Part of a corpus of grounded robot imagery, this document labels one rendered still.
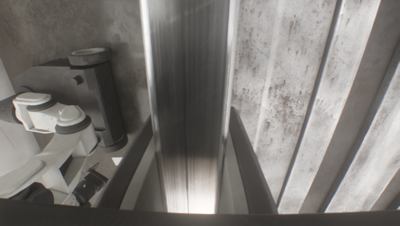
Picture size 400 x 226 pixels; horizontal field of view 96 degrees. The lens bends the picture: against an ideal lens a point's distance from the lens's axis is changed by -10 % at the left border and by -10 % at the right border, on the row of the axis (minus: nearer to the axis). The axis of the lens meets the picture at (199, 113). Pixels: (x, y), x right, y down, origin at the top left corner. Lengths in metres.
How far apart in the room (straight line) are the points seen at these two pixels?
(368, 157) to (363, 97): 0.08
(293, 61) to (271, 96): 0.05
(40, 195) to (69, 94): 0.68
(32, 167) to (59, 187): 0.14
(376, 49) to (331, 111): 0.08
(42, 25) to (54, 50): 0.15
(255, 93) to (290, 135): 0.08
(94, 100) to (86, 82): 0.11
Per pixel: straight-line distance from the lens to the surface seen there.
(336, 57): 0.24
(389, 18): 0.27
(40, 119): 1.22
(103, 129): 1.21
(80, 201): 1.00
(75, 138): 0.86
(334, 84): 0.25
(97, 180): 1.05
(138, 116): 1.29
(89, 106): 1.18
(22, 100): 1.30
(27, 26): 1.60
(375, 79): 0.29
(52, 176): 0.80
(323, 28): 0.24
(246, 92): 0.25
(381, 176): 0.36
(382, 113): 0.29
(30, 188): 0.72
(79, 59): 1.09
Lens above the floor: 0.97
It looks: 59 degrees down
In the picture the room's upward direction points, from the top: 156 degrees counter-clockwise
